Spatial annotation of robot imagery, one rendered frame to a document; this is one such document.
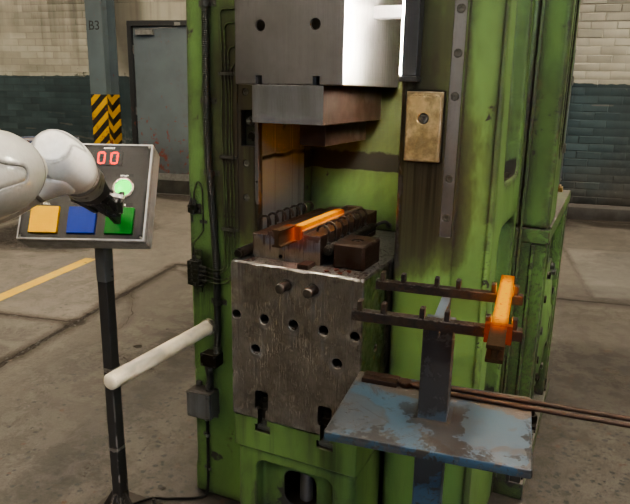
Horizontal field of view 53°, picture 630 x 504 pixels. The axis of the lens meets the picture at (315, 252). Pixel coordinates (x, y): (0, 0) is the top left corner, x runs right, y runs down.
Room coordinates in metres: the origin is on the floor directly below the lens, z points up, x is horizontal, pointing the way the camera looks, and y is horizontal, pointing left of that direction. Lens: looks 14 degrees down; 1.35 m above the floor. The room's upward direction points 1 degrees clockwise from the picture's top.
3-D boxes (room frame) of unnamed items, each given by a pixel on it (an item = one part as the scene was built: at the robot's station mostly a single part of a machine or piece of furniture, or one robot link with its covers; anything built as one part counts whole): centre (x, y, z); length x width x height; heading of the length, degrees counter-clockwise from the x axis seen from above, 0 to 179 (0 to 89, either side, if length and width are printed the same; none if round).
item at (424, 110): (1.59, -0.26, 1.27); 0.09 x 0.02 x 0.17; 65
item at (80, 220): (1.64, 0.62, 1.01); 0.07 x 0.05 x 0.07; 90
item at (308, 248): (1.79, -0.01, 0.96); 0.42 x 0.20 x 0.09; 155
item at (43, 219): (1.64, 0.72, 1.01); 0.07 x 0.05 x 0.07; 90
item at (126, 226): (1.64, 0.52, 1.01); 0.07 x 0.05 x 0.07; 90
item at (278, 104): (1.79, -0.01, 1.32); 0.42 x 0.20 x 0.10; 155
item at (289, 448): (1.78, -0.07, 0.23); 0.55 x 0.37 x 0.47; 155
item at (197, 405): (1.86, 0.35, 0.36); 0.09 x 0.07 x 0.12; 65
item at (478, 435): (1.21, -0.26, 0.68); 0.40 x 0.30 x 0.02; 72
